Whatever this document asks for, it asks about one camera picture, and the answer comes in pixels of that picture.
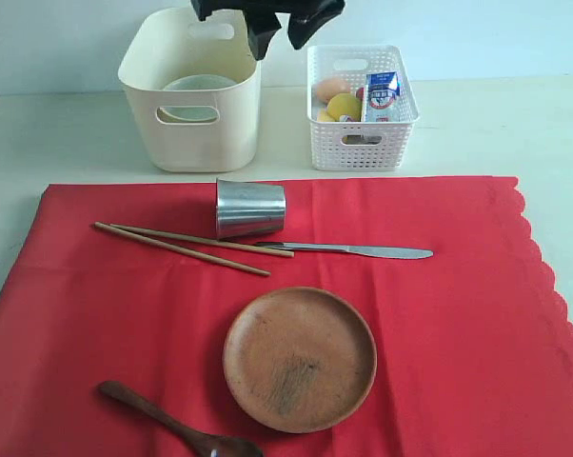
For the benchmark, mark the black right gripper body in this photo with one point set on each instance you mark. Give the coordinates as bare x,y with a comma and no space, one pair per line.
303,10

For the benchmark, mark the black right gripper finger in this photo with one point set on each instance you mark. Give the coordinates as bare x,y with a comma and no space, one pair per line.
301,28
261,27

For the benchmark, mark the brown egg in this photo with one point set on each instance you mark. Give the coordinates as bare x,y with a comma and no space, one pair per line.
326,89

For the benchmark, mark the yellow lemon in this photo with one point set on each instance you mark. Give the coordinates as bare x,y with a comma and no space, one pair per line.
345,104

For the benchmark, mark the yellow cheese wedge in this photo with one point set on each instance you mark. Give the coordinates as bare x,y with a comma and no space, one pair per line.
324,116

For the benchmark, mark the pale green ceramic bowl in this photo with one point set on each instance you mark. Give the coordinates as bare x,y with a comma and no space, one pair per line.
190,106

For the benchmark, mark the blue white milk carton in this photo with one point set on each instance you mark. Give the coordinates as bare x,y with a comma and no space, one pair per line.
382,93

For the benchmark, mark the steel cup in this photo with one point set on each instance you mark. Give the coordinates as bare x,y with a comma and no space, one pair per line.
249,208

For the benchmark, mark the dark wooden spoon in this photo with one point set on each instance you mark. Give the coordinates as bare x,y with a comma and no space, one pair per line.
203,444

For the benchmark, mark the cream plastic tub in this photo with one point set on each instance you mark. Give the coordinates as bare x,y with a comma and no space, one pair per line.
173,43

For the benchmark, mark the white perforated plastic basket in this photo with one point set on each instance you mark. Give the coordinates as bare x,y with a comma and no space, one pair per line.
346,145

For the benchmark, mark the wooden chopstick upper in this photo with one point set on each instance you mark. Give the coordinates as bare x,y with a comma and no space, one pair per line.
204,241

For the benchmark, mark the wooden chopstick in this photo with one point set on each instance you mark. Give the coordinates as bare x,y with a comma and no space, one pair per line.
204,241
184,251

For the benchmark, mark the wooden chopstick lower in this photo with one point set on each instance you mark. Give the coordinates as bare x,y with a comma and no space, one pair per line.
184,251

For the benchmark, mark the steel table knife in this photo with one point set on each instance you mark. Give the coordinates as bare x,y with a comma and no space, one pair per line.
369,251

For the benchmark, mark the red tablecloth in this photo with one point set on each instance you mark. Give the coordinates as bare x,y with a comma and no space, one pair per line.
466,353

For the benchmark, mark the brown wooden plate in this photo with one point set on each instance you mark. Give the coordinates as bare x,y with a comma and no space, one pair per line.
299,360

